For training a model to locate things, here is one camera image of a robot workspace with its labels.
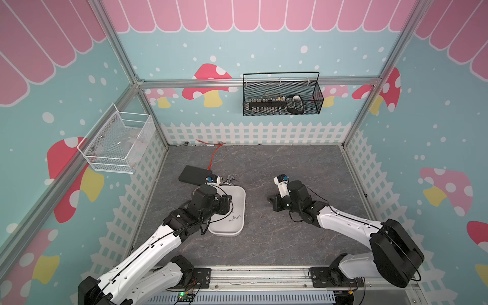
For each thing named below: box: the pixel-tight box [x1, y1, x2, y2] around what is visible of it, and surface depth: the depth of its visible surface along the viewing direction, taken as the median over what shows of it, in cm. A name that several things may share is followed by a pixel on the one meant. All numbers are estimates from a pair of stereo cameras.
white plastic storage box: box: [207, 185, 246, 238], surface depth 90 cm
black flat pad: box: [177, 165, 213, 186], surface depth 108 cm
